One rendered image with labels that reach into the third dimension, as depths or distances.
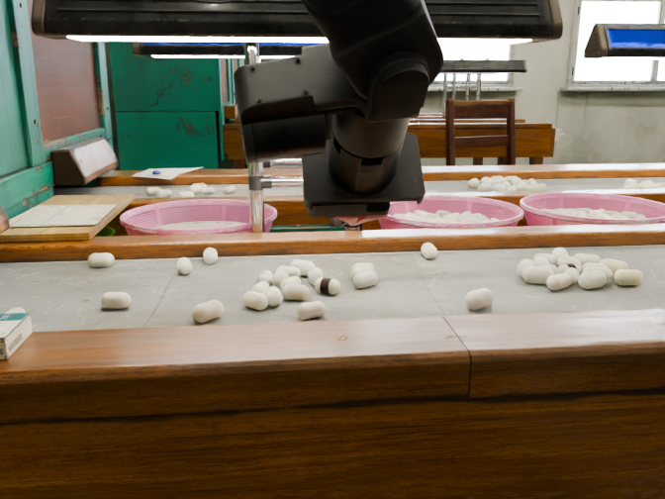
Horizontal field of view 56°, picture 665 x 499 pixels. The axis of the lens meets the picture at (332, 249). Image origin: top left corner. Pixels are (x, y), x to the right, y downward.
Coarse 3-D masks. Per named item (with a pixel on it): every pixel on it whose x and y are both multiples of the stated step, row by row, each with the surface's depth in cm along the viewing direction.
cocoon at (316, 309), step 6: (300, 306) 68; (306, 306) 68; (312, 306) 68; (318, 306) 68; (324, 306) 69; (300, 312) 68; (306, 312) 68; (312, 312) 68; (318, 312) 68; (324, 312) 69; (306, 318) 68
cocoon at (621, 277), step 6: (618, 270) 80; (624, 270) 79; (630, 270) 79; (636, 270) 79; (618, 276) 79; (624, 276) 79; (630, 276) 79; (636, 276) 79; (642, 276) 79; (618, 282) 79; (624, 282) 79; (630, 282) 79; (636, 282) 79
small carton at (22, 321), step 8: (0, 320) 56; (8, 320) 56; (16, 320) 56; (24, 320) 57; (0, 328) 54; (8, 328) 54; (16, 328) 55; (24, 328) 56; (0, 336) 53; (8, 336) 53; (16, 336) 55; (24, 336) 56; (0, 344) 52; (8, 344) 53; (16, 344) 55; (0, 352) 53; (8, 352) 53
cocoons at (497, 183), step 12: (492, 180) 153; (504, 180) 154; (516, 180) 155; (528, 180) 154; (648, 180) 152; (156, 192) 138; (168, 192) 140; (180, 192) 136; (192, 192) 137; (204, 192) 143; (228, 192) 144
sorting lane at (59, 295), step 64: (256, 256) 93; (320, 256) 93; (384, 256) 93; (448, 256) 93; (512, 256) 93; (640, 256) 93; (64, 320) 68; (128, 320) 68; (192, 320) 68; (256, 320) 68; (320, 320) 68
